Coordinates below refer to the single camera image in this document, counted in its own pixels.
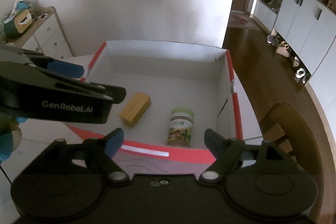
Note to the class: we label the white drawer cabinet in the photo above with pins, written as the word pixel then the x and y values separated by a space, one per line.
pixel 46 36

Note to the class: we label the yellow small box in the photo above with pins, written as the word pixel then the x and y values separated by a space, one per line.
pixel 135 109

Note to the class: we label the pink white sneaker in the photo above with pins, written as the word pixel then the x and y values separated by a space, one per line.
pixel 283 49

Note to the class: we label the green-lid jar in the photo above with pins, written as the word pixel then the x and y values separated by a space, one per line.
pixel 180 126

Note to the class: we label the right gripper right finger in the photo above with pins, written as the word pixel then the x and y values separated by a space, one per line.
pixel 228 154

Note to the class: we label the teal tissue box holder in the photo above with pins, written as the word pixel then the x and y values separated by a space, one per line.
pixel 15 26

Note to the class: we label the white sunglasses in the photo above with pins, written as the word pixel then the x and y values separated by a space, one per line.
pixel 40 17

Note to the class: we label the dark wooden chair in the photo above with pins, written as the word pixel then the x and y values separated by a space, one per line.
pixel 303 136

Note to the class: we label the red cardboard box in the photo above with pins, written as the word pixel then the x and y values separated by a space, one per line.
pixel 190 76

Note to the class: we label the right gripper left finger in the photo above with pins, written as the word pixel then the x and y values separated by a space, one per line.
pixel 98 154

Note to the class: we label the white wall cabinet unit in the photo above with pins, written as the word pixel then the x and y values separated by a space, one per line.
pixel 308 26

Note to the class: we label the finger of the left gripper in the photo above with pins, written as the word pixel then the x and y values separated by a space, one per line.
pixel 53 66
pixel 77 92

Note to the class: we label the red door mat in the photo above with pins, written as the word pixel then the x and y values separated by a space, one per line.
pixel 243 21

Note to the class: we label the blue gloved hand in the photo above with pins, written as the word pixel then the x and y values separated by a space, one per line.
pixel 11 135

